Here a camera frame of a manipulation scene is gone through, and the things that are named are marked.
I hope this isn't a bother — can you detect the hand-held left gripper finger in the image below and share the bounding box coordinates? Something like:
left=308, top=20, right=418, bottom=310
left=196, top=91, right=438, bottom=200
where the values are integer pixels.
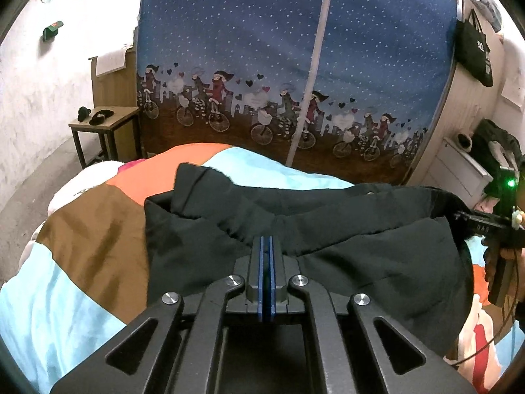
left=269, top=236, right=477, bottom=394
left=49, top=236, right=270, bottom=394

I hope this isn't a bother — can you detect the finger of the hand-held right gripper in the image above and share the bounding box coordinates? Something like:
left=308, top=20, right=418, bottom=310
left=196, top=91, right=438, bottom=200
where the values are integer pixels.
left=453, top=209, right=500, bottom=235

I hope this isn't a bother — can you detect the black jacket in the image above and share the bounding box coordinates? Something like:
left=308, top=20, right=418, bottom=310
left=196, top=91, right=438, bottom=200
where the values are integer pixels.
left=143, top=163, right=477, bottom=358

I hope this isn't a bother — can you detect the dark clothes pile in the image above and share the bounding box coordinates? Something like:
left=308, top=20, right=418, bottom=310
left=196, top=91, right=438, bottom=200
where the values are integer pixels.
left=470, top=119, right=525, bottom=191

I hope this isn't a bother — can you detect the person's right hand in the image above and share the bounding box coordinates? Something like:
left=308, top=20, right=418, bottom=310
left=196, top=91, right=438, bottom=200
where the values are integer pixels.
left=484, top=247, right=498, bottom=294

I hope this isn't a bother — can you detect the white cabinet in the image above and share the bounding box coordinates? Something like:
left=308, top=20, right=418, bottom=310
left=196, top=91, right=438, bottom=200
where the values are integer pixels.
left=427, top=135, right=493, bottom=207

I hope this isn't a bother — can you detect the black tote bag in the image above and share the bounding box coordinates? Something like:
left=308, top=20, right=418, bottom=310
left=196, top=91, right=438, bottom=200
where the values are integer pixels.
left=455, top=8, right=495, bottom=88

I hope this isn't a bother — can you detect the colourful patchwork blanket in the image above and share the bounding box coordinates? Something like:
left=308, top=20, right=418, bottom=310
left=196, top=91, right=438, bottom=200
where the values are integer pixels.
left=0, top=143, right=525, bottom=394

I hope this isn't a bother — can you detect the small wooden table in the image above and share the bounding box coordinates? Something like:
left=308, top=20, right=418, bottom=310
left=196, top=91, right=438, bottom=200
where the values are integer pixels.
left=68, top=106, right=142, bottom=169

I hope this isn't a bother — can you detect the black item on table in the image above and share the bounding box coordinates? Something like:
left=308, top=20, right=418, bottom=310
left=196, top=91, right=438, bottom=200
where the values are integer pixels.
left=77, top=107, right=116, bottom=126

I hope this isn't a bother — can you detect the blue printed wardrobe cover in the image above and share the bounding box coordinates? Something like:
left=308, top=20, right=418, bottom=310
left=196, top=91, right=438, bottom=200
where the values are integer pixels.
left=135, top=0, right=461, bottom=186

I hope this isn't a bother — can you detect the black cable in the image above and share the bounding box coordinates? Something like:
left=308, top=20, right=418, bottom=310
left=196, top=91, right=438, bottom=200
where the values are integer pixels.
left=445, top=293, right=518, bottom=367

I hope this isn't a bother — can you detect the white wall paper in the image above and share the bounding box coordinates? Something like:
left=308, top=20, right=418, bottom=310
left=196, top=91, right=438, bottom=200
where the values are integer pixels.
left=500, top=75, right=525, bottom=107

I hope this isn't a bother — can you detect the small green wall ornament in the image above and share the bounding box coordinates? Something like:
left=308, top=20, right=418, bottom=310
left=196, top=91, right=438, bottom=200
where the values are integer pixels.
left=42, top=20, right=64, bottom=42

